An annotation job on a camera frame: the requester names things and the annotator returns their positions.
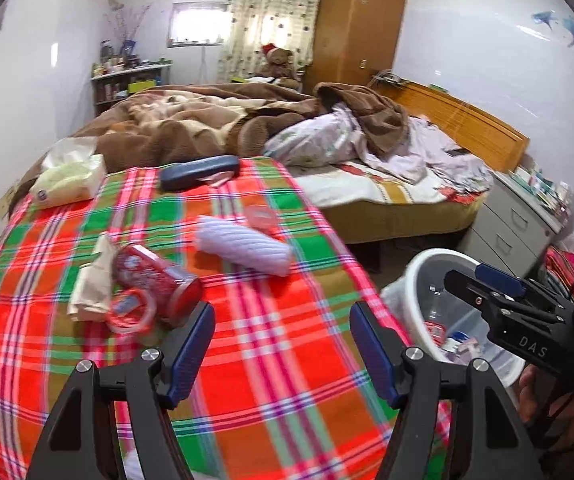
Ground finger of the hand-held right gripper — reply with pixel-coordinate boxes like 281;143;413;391
474;261;558;318
444;269;505;321

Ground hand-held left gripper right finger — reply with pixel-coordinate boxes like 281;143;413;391
349;301;548;480

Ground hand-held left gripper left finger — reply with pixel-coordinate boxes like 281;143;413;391
26;301;217;480

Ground white trash bin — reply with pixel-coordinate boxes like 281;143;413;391
381;248;528;386

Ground red round lid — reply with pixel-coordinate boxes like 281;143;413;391
104;287;159;336

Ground red drink can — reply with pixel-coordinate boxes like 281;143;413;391
112;243;204;323

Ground cream paper bag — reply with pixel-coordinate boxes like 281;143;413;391
67;232;118;322

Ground white foam fruit net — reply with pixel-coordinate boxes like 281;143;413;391
195;215;293;277

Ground pink plastic cup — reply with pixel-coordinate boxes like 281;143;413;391
243;204;282;235

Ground person's right hand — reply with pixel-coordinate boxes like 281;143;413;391
517;364;574;461

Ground grey drawer cabinet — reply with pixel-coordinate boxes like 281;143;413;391
460;170;574;281

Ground stack of colourful cloths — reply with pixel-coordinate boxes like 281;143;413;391
542;245;574;306

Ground red green plaid tablecloth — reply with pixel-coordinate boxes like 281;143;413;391
0;155;450;480

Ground assorted toiletry boxes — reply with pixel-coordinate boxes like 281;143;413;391
504;165;574;221

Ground floral yellow bed sheet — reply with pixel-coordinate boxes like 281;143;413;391
289;160;493;246

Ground wooden headboard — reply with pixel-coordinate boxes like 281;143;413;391
372;80;530;173

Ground dark blue glasses case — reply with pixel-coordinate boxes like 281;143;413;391
159;155;241;192

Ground lavender quilt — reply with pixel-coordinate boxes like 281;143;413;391
262;107;493;191

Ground green tissue pack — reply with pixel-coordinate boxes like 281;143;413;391
29;137;108;208

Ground brown blanket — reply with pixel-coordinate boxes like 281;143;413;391
12;82;410;201

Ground cluttered shelf unit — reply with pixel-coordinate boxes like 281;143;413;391
90;62;173;116

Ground wooden wardrobe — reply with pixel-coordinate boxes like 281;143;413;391
309;0;410;91

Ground brown teddy bear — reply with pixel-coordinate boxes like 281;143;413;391
257;43;300;86

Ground small window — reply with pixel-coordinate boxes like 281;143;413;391
167;2;230;48

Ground decorative branches in vase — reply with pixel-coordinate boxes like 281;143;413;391
102;4;153;58

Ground heart print curtain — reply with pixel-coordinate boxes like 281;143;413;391
217;0;325;81

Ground power strip with cables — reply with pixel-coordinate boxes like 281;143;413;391
369;70;408;88

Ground yellowed wall socket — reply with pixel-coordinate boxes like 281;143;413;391
0;185;22;218

